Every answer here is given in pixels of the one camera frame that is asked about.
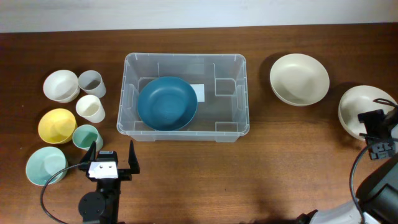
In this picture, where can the yellow small bowl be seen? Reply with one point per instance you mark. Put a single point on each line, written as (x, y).
(57, 126)

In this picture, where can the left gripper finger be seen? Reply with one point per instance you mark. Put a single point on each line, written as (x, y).
(132, 160)
(90, 154)

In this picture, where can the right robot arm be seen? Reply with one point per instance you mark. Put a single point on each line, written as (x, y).
(375, 200)

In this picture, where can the cream plastic cup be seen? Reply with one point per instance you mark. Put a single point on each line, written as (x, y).
(90, 108)

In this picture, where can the white label in bin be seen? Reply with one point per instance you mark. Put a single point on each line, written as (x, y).
(199, 91)

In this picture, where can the mint green plastic cup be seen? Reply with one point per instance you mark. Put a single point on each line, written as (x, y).
(85, 135)

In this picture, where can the white small bowl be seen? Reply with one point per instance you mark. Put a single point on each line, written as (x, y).
(61, 86)

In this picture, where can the clear plastic storage bin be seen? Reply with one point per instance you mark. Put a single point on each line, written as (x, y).
(222, 117)

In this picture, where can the blue plate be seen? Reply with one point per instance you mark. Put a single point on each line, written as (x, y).
(167, 104)

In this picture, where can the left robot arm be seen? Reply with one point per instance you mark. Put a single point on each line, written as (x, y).
(102, 205)

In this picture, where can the mint green small bowl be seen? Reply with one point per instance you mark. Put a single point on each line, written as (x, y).
(44, 163)

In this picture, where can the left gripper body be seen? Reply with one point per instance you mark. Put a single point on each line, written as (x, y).
(123, 175)

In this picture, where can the cream plate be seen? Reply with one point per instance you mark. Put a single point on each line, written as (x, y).
(357, 100)
(299, 80)

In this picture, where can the grey plastic cup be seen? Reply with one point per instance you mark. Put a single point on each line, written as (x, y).
(91, 82)

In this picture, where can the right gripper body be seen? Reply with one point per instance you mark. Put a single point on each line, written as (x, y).
(382, 142)

